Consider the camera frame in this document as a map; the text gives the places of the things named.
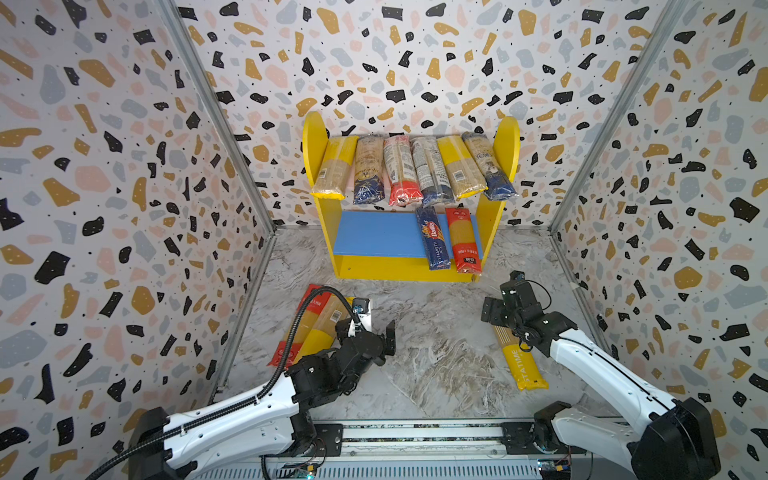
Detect clear yellow spaghetti bag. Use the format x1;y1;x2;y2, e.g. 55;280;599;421
294;293;350;363

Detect red top spaghetti bag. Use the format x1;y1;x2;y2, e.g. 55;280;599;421
268;292;331;367

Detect yellow Statime spaghetti bag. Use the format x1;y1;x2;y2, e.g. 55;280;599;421
493;326;549;391

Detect yellow navy spaghetti bag figure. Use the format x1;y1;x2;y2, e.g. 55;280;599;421
462;132;516;201

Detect blue Barilla spaghetti box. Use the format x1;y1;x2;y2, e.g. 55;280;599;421
416;207;451;271

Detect yellow top spaghetti bag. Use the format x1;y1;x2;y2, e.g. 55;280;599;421
312;136;359;200
437;135;487;200

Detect white label spaghetti bag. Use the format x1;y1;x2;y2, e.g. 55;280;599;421
410;136;455;207

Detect red ends clear spaghetti bag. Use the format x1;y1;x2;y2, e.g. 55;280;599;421
383;135;423;206

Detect dark blue spaghetti bag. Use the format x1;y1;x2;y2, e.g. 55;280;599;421
353;135;385;205

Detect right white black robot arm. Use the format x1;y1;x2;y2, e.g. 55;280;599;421
480;271;721;479

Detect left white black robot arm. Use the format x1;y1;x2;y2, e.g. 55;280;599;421
126;322;396;479

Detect yellow shelf pink blue boards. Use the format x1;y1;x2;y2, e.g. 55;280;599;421
302;111;521;283

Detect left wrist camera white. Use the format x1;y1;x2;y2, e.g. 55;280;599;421
352;297;372;333

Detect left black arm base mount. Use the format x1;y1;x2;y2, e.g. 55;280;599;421
282;423;344;457

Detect left black corrugated cable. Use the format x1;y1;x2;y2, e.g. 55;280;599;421
83;286;361;480

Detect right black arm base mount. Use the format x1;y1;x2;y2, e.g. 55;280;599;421
500;421;587;456

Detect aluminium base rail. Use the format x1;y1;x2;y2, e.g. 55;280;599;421
161;416;685;480

